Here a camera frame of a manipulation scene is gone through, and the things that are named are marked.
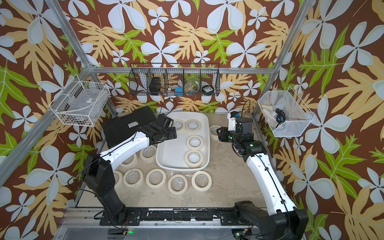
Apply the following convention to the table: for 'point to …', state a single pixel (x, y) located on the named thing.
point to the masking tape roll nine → (177, 184)
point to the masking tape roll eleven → (193, 158)
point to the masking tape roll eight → (213, 135)
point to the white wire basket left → (81, 102)
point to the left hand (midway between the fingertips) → (173, 131)
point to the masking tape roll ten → (194, 142)
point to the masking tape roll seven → (156, 178)
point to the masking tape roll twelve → (201, 181)
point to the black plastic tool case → (118, 128)
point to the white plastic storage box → (171, 153)
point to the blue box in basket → (179, 91)
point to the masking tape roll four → (133, 178)
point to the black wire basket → (175, 79)
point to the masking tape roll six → (193, 125)
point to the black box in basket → (155, 84)
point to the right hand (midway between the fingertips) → (219, 129)
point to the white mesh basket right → (298, 115)
